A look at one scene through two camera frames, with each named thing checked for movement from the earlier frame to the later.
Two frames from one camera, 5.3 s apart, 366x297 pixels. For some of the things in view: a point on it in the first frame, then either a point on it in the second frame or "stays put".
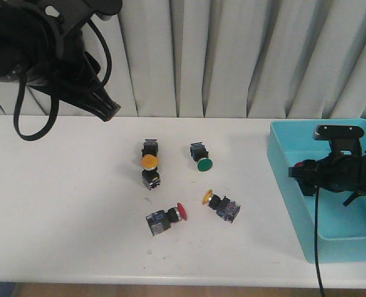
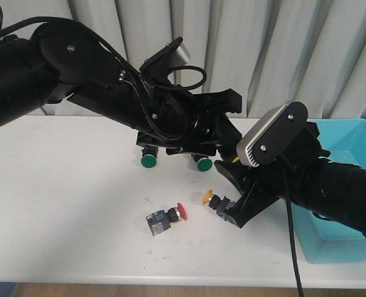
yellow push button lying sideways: x=225 y=208 stays put
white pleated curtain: x=250 y=59 stays put
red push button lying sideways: x=159 y=221 stays put
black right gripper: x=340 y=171 to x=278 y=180
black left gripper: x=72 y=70 to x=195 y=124
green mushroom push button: x=200 y=154 stays put
